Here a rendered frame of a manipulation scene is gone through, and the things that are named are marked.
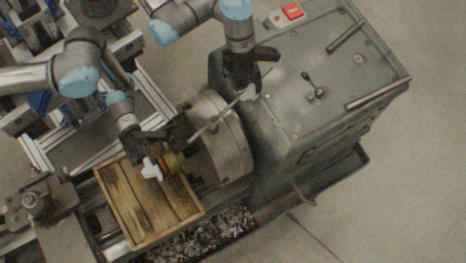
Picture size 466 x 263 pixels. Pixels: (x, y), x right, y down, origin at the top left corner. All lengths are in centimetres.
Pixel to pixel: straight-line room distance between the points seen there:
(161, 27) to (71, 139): 157
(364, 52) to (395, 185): 142
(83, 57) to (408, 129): 224
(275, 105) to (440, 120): 194
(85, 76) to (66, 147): 131
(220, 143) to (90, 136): 130
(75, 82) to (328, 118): 77
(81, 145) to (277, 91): 142
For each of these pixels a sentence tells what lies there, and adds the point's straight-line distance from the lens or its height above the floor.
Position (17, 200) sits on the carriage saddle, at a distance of 173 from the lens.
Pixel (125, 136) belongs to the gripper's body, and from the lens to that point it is 147.
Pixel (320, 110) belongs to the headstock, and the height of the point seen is 126.
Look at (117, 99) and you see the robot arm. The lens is 151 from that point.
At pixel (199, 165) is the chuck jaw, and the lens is 139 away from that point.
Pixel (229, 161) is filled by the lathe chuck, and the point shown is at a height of 118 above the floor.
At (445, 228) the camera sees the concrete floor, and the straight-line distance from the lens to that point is 288.
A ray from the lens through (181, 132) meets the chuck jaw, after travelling 138.
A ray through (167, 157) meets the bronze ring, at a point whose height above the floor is 112.
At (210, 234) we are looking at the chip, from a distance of 186.
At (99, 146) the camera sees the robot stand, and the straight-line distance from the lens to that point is 245.
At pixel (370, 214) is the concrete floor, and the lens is 267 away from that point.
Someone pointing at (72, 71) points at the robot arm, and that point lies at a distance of 123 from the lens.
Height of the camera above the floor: 244
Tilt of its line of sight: 68 degrees down
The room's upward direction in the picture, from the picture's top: 9 degrees clockwise
